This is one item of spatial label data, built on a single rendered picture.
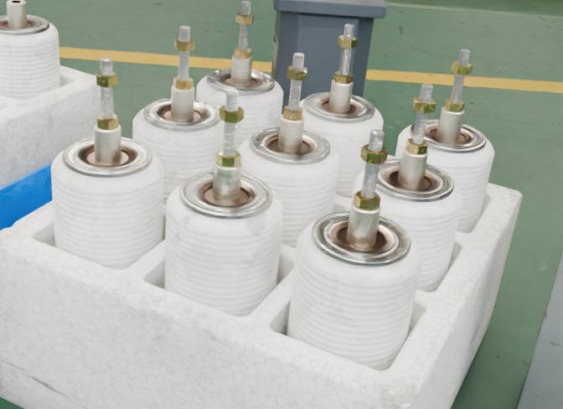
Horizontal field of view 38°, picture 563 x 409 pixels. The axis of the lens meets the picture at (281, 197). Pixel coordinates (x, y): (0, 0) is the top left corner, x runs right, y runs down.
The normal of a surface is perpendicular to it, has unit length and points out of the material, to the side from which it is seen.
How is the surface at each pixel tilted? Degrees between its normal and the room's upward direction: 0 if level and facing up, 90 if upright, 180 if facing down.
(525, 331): 0
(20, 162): 90
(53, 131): 90
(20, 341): 90
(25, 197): 88
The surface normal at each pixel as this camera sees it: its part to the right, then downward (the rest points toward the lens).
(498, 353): 0.09, -0.88
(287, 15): -0.69, 0.34
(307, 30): 0.04, 0.48
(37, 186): 0.88, 0.26
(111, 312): -0.44, 0.39
